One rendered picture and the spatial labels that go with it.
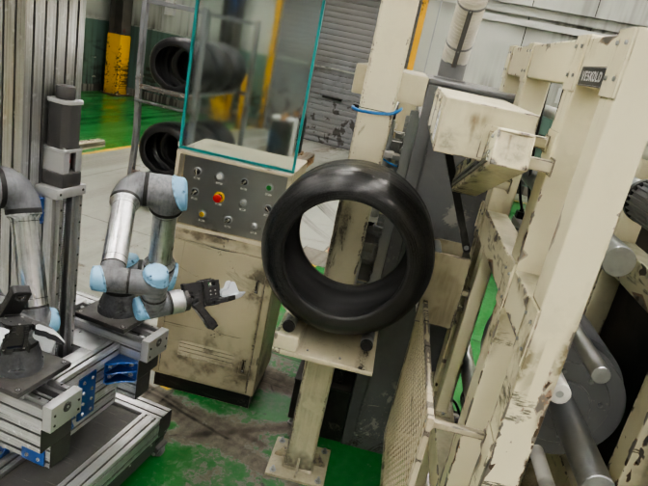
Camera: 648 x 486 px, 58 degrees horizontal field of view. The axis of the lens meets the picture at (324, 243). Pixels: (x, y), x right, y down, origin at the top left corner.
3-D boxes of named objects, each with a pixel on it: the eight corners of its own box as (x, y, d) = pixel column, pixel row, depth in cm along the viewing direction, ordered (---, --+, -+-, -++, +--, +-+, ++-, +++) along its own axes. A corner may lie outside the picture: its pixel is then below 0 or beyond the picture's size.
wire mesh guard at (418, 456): (384, 432, 259) (422, 289, 237) (388, 433, 259) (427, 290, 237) (369, 613, 174) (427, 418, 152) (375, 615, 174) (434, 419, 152)
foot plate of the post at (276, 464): (277, 438, 289) (279, 431, 287) (330, 451, 287) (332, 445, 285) (264, 473, 263) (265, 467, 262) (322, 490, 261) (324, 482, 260)
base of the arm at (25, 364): (-22, 367, 180) (-22, 339, 177) (17, 347, 194) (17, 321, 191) (17, 384, 177) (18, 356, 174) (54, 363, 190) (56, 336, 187)
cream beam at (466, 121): (425, 126, 214) (436, 86, 209) (494, 142, 212) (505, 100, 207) (429, 150, 157) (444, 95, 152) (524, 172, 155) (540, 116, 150)
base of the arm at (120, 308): (88, 310, 226) (90, 287, 223) (114, 297, 240) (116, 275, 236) (121, 323, 222) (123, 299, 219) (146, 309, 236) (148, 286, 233)
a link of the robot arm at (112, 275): (112, 159, 196) (88, 276, 165) (147, 164, 199) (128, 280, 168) (112, 184, 205) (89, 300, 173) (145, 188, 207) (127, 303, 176)
